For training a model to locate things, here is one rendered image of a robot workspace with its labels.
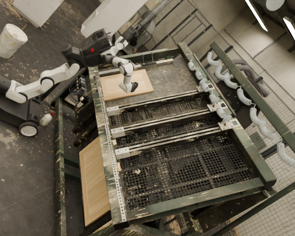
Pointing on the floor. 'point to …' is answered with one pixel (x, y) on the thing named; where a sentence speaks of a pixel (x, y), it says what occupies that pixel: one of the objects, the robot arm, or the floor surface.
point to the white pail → (9, 41)
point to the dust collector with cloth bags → (148, 10)
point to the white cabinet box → (110, 16)
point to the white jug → (46, 119)
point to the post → (48, 92)
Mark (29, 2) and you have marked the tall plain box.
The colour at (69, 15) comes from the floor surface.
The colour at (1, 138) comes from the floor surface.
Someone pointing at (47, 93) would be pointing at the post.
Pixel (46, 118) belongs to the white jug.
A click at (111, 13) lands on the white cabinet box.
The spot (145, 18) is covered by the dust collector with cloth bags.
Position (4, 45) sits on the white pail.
